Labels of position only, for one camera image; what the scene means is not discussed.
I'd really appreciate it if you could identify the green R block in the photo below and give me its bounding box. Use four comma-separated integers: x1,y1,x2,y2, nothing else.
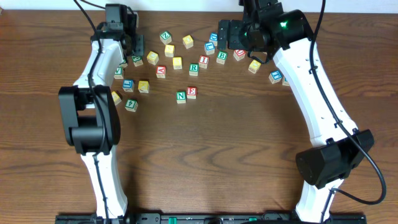
189,63,199,76

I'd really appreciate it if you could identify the green N block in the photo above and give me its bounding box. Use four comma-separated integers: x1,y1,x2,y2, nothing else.
176,91,187,104

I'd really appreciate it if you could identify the red E block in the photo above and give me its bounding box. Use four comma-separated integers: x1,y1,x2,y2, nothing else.
187,86,197,99

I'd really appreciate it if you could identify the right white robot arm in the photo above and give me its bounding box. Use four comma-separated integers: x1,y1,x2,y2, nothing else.
218,1,374,223

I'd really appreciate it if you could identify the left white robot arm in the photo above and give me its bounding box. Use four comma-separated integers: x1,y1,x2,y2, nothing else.
55,4,144,224

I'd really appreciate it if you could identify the yellow O block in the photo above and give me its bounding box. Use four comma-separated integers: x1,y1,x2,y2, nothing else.
147,51,159,65

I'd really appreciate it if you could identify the blue D block left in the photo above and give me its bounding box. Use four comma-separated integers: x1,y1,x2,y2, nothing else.
209,32,218,47

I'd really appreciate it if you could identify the green 7 block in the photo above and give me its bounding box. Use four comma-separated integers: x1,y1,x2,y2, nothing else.
119,59,128,68

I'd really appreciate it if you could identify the red U block right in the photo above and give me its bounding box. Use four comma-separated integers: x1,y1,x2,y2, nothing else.
233,50,246,61

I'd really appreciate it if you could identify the green B block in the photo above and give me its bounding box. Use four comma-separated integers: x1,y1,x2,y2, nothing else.
216,51,228,65

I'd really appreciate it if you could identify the green V block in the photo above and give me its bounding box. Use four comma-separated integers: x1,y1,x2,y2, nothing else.
114,67,124,80

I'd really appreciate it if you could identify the green Z block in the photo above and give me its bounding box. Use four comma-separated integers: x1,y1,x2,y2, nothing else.
160,30,172,45

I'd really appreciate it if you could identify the yellow S block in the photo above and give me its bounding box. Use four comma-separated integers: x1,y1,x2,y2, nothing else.
164,44,175,57

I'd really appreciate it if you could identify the yellow block beside L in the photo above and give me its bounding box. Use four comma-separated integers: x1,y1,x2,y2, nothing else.
138,80,150,93

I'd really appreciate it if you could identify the blue L block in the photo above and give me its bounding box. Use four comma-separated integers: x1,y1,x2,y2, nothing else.
123,80,134,92

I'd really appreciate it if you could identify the yellow block right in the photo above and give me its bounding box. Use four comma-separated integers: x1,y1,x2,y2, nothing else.
248,59,262,74

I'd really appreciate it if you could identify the red I block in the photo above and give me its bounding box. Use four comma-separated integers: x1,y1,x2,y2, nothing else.
198,55,210,68

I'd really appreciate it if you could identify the yellow block top centre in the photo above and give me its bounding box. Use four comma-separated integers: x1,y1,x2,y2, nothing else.
183,35,194,49

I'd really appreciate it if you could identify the yellow C block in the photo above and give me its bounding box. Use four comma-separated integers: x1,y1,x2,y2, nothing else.
111,91,122,106

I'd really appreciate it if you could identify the green 4 block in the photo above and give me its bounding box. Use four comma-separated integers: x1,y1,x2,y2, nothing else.
125,99,138,112

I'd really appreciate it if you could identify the blue T block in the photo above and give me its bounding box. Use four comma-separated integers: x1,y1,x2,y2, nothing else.
269,70,283,84

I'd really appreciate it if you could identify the blue 5 block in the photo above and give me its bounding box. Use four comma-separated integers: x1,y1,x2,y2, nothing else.
282,77,289,86

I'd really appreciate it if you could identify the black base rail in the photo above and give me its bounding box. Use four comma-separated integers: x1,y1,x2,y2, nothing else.
55,212,367,224

